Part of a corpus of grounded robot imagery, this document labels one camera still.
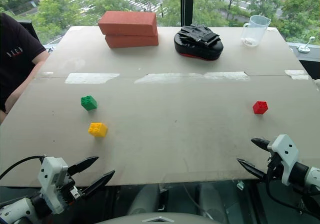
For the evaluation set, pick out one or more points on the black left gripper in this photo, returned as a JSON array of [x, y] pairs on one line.
[[68, 187]]

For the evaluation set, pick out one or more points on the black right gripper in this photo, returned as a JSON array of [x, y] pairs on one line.
[[275, 167]]

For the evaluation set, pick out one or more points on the person's bare forearm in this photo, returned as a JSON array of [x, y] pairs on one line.
[[27, 79]]

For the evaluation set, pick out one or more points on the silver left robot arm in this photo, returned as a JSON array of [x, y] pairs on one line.
[[15, 210]]

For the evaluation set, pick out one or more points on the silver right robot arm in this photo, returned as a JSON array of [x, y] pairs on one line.
[[303, 175]]

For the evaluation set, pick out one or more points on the yellow toy brick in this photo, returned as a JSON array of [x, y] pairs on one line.
[[98, 129]]

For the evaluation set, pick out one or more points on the red toy brick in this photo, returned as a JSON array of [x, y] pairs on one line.
[[260, 107]]

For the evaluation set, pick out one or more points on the dark rounded robot leg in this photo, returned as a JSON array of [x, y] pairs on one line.
[[212, 201], [145, 199]]

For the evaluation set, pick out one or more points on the green toy brick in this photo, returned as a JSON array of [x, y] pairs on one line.
[[89, 103]]

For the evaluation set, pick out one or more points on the grey robot torso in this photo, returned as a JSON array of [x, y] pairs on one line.
[[155, 219]]

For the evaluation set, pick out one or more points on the folded clear tape strip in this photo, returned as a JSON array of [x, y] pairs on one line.
[[297, 74]]

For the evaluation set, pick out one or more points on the short clear tape strip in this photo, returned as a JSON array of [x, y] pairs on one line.
[[91, 78]]

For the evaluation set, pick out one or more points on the long clear tape strip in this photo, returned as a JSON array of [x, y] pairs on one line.
[[192, 76]]

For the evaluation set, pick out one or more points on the white suction cup holder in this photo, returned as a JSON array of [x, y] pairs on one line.
[[305, 47]]

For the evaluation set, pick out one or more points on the black red boxing pad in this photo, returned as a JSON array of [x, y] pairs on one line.
[[197, 50]]

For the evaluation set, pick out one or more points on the clear plastic measuring cup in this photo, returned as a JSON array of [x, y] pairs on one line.
[[255, 32]]

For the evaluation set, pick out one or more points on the black glove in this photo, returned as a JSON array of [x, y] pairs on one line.
[[198, 34]]

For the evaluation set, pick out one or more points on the person in black t-shirt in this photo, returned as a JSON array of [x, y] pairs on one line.
[[15, 57]]

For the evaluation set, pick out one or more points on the black chair back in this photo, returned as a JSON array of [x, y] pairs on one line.
[[29, 29]]

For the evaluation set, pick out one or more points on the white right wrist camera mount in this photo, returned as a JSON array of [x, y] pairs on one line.
[[285, 150]]

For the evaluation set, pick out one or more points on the black window frame post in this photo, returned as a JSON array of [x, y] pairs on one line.
[[186, 12]]

